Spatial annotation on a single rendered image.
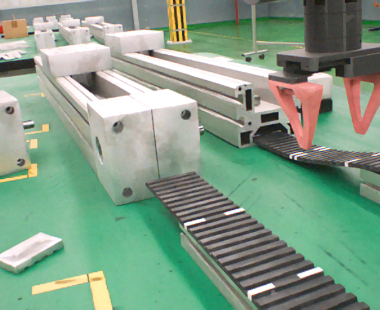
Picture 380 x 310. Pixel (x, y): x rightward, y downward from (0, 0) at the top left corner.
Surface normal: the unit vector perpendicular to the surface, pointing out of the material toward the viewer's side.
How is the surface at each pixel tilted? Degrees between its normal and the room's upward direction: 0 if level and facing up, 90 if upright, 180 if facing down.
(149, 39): 90
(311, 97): 111
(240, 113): 90
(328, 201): 0
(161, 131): 90
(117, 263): 0
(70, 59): 90
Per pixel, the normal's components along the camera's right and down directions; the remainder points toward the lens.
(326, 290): -0.08, -0.94
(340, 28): -0.05, 0.33
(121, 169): 0.38, 0.27
